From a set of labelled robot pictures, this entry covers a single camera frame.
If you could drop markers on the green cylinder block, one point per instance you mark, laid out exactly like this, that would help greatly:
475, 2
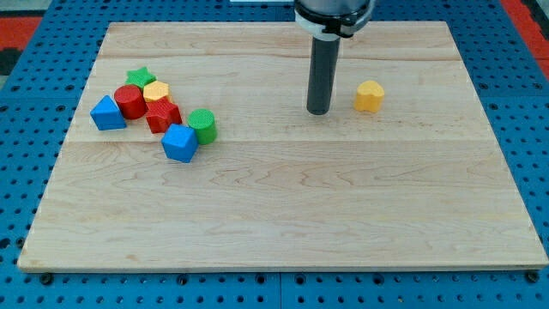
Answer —
202, 121

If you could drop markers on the blue cube block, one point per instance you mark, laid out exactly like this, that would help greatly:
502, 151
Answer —
179, 143

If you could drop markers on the dark grey cylindrical pointer rod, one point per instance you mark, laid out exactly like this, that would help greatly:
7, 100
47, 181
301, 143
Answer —
324, 55

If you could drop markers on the yellow heart block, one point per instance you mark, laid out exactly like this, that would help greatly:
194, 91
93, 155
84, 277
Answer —
369, 97

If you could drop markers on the red star block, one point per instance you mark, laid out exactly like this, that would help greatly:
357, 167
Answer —
161, 114

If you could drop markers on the yellow hexagon block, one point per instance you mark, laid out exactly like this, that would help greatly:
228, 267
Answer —
156, 90

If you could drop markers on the wooden board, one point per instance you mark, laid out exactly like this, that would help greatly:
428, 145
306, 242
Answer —
420, 185

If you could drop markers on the red cylinder block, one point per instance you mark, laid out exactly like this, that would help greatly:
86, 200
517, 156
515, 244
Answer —
130, 101

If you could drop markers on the green star block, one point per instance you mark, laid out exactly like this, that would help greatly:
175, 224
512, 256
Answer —
140, 77

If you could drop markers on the blue triangle block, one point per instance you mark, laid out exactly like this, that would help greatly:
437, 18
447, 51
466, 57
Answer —
106, 115

